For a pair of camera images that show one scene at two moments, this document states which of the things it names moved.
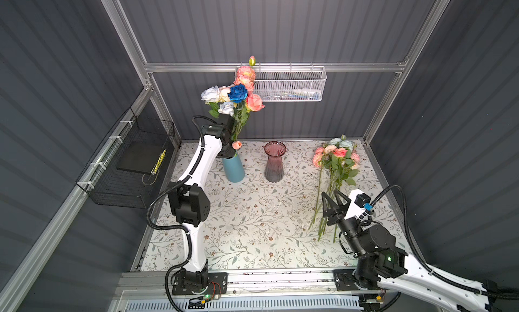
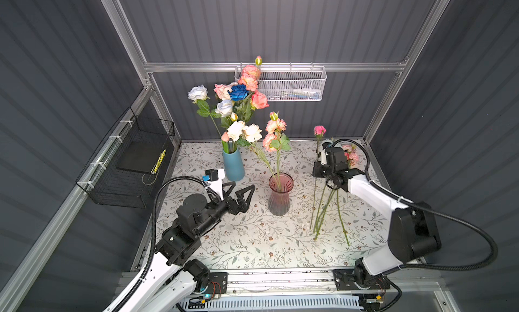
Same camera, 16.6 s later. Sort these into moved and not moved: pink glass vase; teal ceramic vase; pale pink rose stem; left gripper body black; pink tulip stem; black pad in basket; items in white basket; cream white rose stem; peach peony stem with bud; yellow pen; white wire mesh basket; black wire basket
Moved: left gripper body black; pink tulip stem; peach peony stem with bud; pink glass vase; cream white rose stem
Not moved: black wire basket; yellow pen; items in white basket; teal ceramic vase; white wire mesh basket; black pad in basket; pale pink rose stem
